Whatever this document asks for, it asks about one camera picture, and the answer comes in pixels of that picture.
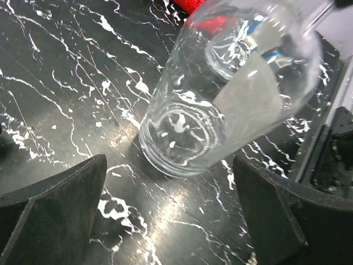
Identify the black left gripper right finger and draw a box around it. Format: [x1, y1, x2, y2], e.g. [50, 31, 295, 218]
[233, 156, 352, 264]

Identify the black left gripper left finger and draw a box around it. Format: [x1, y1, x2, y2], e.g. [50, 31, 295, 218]
[1, 154, 107, 264]

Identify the red glitter tube bottle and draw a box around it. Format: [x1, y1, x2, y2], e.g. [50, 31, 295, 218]
[173, 0, 205, 14]

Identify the clear bottle white cap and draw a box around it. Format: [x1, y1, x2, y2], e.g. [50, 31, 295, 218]
[139, 1, 331, 176]

